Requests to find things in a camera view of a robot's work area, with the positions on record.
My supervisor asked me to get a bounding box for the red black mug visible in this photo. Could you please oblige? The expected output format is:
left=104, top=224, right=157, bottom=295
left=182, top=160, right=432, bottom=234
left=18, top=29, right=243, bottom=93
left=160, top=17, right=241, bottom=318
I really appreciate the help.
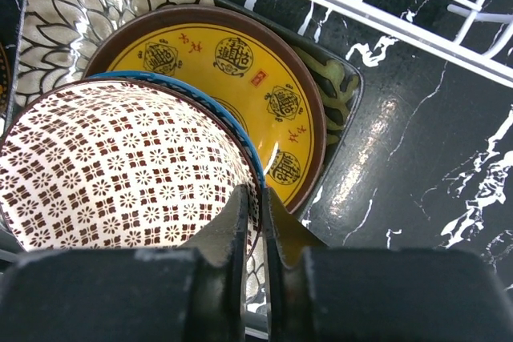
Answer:
left=0, top=44, right=11, bottom=116

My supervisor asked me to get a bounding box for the red patterned white bowl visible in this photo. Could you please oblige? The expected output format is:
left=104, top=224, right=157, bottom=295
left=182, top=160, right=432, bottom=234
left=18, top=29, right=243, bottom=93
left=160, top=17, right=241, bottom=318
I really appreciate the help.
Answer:
left=1, top=78, right=261, bottom=251

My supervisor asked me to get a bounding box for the yellow brown-rimmed bowl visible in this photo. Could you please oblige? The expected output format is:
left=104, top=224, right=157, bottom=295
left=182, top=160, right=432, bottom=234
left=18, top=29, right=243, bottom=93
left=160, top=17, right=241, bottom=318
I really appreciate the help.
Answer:
left=85, top=4, right=327, bottom=211

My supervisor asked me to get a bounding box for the white wire dish rack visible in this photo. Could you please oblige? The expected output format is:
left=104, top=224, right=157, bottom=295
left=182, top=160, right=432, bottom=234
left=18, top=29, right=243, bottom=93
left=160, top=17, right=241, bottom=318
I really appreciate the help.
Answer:
left=208, top=0, right=513, bottom=89

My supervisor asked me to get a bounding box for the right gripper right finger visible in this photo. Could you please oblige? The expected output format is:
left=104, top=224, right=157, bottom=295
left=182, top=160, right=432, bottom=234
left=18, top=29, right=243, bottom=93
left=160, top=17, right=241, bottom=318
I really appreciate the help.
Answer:
left=262, top=187, right=321, bottom=338

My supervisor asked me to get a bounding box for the black marble mat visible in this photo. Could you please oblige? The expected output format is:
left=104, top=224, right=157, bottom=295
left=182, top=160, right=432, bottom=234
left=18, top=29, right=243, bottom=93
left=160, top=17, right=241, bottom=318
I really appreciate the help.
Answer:
left=229, top=0, right=512, bottom=288

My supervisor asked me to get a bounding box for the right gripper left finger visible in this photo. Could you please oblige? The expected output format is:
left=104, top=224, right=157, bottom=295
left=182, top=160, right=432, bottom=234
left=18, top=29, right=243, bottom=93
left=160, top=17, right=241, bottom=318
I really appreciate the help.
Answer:
left=188, top=185, right=249, bottom=338

